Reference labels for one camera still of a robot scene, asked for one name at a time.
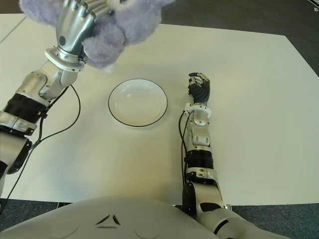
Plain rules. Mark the silver table bracket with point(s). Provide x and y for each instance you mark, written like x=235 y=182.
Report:
x=228 y=206

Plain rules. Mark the white plate black rim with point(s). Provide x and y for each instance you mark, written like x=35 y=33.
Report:
x=137 y=104

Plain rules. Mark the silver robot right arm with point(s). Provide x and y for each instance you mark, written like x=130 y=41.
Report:
x=200 y=139

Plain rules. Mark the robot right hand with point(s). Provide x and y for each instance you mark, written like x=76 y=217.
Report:
x=202 y=90

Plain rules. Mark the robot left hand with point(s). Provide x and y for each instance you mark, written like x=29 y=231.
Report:
x=72 y=27

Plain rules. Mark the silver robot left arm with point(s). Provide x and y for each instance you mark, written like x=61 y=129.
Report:
x=49 y=79

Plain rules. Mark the grey robot torso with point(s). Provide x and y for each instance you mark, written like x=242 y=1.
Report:
x=112 y=219

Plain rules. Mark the purple plush bunny doll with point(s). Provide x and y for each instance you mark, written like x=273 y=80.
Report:
x=137 y=25

